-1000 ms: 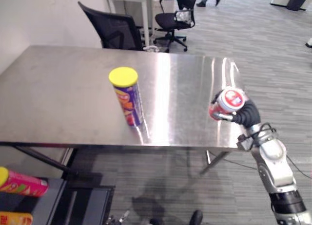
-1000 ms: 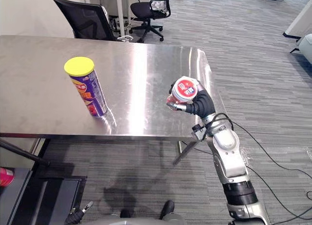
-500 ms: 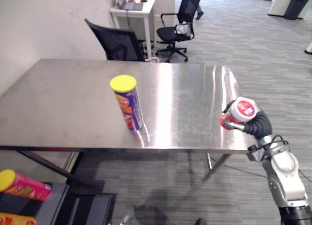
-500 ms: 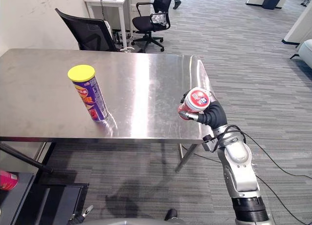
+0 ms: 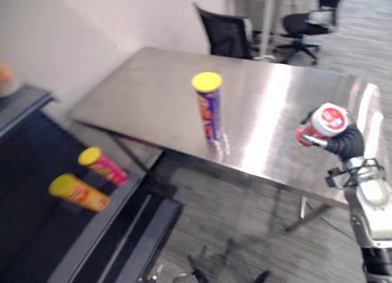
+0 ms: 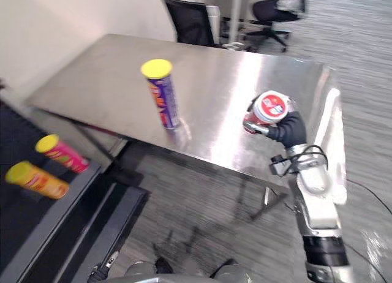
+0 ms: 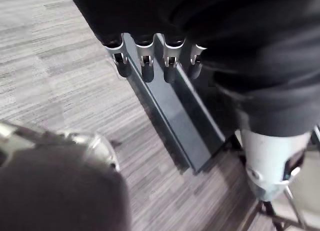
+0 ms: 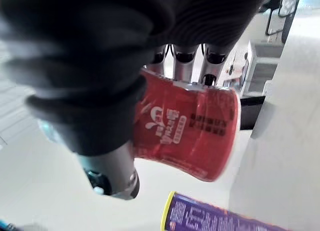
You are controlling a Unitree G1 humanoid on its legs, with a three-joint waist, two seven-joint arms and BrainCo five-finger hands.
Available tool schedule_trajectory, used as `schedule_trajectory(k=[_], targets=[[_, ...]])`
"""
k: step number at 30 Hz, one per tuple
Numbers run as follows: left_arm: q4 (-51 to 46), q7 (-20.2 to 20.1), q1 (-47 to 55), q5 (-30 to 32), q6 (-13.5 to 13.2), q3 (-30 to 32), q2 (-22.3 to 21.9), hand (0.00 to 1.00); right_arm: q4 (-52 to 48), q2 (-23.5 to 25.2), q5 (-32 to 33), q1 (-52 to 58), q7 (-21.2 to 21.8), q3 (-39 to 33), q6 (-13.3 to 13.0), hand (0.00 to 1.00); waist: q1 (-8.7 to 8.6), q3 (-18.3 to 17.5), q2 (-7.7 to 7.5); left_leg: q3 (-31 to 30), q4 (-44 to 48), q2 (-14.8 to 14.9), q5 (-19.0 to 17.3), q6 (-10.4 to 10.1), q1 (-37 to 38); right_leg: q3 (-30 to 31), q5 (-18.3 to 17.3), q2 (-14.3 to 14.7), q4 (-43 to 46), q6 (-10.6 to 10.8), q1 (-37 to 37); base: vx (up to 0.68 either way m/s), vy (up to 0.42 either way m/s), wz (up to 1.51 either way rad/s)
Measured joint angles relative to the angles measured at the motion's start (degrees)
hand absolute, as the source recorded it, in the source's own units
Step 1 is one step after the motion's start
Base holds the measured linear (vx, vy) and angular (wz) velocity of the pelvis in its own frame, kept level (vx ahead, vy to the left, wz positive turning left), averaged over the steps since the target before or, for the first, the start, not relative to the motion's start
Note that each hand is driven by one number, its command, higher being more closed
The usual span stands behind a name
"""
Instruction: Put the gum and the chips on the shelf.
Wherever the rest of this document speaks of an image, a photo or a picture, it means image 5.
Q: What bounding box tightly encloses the white desk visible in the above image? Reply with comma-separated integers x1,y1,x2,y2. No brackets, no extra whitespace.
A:
224,0,284,60

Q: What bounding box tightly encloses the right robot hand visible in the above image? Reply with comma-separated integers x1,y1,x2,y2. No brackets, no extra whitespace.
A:
299,111,366,159

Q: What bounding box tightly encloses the black mesh office chair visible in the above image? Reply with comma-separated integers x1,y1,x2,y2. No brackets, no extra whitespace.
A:
192,1,261,61

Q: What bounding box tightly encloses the black swivel office chair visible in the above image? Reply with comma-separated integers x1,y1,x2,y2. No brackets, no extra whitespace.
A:
272,0,349,66

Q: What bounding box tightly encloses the red white gum jar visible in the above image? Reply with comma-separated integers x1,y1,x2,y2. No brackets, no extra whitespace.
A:
295,102,352,148

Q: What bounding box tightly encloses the black metal shelf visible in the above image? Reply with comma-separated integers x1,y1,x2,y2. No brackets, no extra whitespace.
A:
0,84,184,283

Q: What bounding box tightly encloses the orange chips can yellow lid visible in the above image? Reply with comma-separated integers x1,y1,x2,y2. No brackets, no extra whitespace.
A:
48,173,110,213

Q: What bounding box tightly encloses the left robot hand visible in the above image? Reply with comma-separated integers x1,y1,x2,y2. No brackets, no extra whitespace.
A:
137,254,272,283

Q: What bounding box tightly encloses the purple chips can yellow lid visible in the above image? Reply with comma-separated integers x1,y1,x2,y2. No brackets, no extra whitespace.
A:
191,72,228,146

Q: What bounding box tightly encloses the stainless steel table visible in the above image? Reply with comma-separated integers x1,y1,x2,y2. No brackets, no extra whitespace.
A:
67,46,383,232

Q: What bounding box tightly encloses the orange item on shelf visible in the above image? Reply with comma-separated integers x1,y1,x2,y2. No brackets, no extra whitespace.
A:
0,61,22,97

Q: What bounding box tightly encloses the pink chips can yellow lid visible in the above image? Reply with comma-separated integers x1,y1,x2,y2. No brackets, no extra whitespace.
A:
78,146,129,186

